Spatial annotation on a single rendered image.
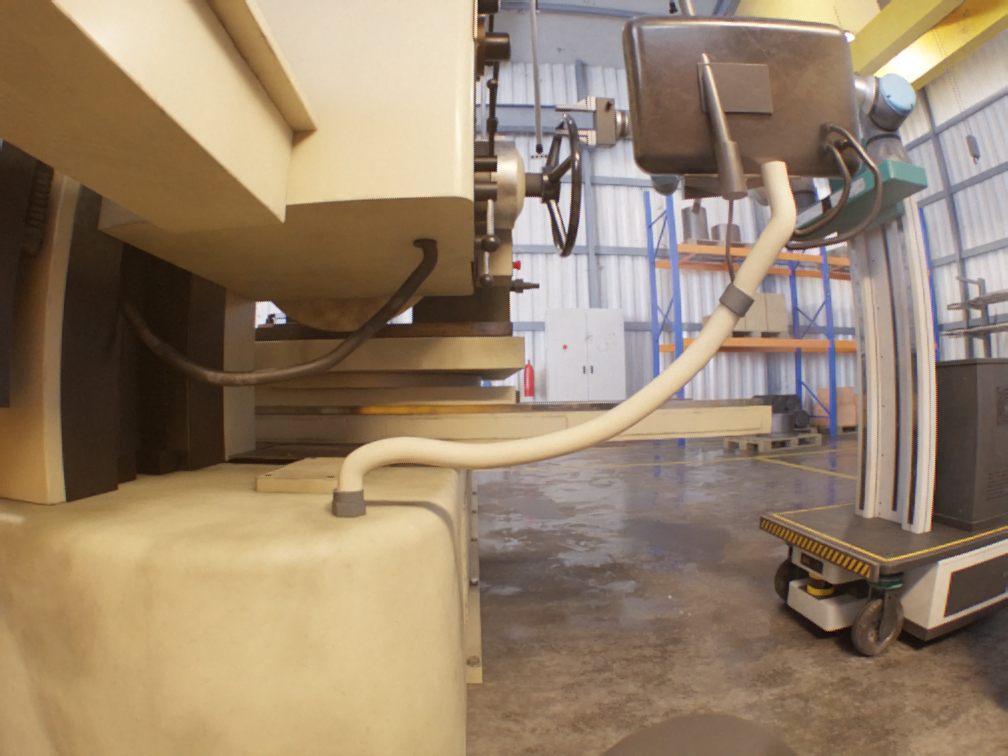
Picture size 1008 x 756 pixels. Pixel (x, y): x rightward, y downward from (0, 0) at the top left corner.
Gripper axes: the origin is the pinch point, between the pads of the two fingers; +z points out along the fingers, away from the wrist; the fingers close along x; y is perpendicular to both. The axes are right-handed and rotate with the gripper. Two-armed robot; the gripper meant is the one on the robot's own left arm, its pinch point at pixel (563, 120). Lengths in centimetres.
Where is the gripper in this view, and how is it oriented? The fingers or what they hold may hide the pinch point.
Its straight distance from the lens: 142.5
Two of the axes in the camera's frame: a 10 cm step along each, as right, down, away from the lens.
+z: -10.0, 0.1, -0.5
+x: 0.0, 9.8, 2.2
